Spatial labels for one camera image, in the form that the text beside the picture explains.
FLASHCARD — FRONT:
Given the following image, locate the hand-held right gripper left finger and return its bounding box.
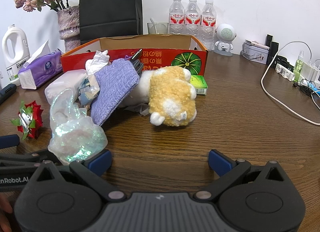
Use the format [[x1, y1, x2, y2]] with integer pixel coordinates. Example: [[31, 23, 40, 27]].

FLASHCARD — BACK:
[[32, 149, 127, 201]]

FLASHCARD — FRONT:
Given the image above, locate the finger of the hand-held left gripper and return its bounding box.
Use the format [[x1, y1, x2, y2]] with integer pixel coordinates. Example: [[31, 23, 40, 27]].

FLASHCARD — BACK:
[[0, 135, 20, 150], [0, 149, 62, 169]]

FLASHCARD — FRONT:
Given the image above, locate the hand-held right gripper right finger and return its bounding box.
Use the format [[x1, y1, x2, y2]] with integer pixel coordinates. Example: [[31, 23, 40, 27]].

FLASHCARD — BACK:
[[194, 149, 287, 201]]

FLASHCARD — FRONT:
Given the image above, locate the iridescent plastic bag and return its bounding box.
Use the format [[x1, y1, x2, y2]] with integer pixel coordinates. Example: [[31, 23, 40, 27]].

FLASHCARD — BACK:
[[47, 88, 108, 165]]

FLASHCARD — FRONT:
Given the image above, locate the red ribbon rose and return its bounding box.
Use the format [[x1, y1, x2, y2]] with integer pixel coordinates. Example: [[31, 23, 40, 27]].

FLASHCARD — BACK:
[[10, 100, 44, 143]]

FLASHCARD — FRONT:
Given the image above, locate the small clear plastic bag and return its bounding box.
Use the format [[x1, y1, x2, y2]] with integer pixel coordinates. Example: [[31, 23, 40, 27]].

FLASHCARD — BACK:
[[124, 103, 150, 117]]

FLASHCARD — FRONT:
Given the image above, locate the blue and white wrapper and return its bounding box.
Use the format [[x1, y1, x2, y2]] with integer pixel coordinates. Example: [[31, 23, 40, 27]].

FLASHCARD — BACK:
[[76, 75, 100, 109]]

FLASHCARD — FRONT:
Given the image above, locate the purple knitted pouch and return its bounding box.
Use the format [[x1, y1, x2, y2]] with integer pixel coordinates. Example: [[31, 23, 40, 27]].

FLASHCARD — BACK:
[[90, 58, 140, 126]]

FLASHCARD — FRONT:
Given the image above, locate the white plastic case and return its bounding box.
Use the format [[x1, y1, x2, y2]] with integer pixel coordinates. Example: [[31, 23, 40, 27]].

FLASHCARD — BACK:
[[44, 69, 88, 105]]

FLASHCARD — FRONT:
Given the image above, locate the small green box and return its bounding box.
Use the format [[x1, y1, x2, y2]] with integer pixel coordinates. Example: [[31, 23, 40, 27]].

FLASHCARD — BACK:
[[189, 73, 208, 96]]

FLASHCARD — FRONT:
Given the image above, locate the yellow and white plush toy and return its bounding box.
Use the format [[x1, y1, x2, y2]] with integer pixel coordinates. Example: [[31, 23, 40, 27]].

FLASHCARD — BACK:
[[119, 66, 198, 126]]

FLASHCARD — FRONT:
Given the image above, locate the grey braided cable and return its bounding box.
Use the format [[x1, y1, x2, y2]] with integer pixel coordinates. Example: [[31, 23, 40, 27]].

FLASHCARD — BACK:
[[130, 49, 145, 78]]

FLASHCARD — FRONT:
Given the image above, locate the white tissue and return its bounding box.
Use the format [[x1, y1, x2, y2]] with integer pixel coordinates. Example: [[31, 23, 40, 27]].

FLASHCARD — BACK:
[[85, 50, 110, 75]]

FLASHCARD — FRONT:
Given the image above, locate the red printed cardboard box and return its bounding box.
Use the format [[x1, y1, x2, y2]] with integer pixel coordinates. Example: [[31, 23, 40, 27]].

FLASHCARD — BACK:
[[60, 34, 209, 76]]

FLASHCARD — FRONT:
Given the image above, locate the person's left hand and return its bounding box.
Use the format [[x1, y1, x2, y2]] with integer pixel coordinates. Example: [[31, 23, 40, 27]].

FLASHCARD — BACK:
[[0, 193, 13, 214]]

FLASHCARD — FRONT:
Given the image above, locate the purple tissue pack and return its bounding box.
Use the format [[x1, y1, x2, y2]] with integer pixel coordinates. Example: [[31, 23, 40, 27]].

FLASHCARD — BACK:
[[18, 40, 63, 90]]

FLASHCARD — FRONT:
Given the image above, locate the white detergent bottle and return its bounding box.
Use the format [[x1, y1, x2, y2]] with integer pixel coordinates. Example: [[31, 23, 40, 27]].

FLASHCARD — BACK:
[[2, 24, 31, 87]]

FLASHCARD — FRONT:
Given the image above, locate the white plug block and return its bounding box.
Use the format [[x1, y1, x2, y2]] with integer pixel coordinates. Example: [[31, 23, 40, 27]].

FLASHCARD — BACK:
[[275, 63, 295, 82]]

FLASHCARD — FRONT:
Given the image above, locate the printed tin box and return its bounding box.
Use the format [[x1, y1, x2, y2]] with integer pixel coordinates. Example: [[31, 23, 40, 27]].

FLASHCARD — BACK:
[[240, 41, 270, 65]]

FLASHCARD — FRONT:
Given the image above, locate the tall black box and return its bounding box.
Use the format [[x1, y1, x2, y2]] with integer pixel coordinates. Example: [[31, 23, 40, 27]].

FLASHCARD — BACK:
[[265, 34, 279, 66]]

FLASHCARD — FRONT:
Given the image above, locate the green spray bottle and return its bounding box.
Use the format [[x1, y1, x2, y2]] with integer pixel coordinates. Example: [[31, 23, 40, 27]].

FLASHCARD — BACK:
[[293, 50, 304, 83]]

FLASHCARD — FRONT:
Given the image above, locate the pink and white case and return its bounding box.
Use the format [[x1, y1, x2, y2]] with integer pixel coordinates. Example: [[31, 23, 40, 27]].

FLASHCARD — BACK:
[[244, 39, 270, 50]]

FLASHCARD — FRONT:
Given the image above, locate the white robot speaker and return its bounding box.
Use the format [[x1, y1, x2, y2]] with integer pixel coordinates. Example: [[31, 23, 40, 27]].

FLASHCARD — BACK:
[[213, 24, 237, 56]]

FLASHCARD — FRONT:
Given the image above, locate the white power adapter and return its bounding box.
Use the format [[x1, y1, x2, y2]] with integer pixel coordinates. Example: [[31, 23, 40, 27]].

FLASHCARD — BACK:
[[301, 59, 320, 83]]

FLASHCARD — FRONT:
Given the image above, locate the clear water bottle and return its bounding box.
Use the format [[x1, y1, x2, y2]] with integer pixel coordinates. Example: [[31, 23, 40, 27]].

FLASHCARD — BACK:
[[169, 0, 186, 35], [201, 0, 217, 51], [184, 0, 202, 38]]

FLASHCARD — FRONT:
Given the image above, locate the clear glass cup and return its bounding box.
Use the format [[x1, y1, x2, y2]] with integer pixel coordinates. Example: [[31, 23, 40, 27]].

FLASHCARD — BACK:
[[147, 22, 169, 35]]

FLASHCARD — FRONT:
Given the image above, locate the white plastic spoon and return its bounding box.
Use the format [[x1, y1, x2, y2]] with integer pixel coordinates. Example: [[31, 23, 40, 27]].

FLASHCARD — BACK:
[[149, 17, 159, 35]]

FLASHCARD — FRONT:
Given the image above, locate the black paper bag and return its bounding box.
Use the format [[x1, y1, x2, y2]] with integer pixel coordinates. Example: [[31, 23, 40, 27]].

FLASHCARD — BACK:
[[79, 0, 143, 45]]

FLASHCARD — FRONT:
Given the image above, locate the white charging cable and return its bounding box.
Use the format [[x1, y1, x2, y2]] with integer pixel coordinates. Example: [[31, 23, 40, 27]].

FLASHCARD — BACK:
[[261, 42, 320, 125]]

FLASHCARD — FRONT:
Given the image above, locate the black earphone cable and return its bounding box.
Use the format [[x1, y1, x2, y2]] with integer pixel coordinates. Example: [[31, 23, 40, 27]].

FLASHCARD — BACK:
[[292, 80, 316, 96]]

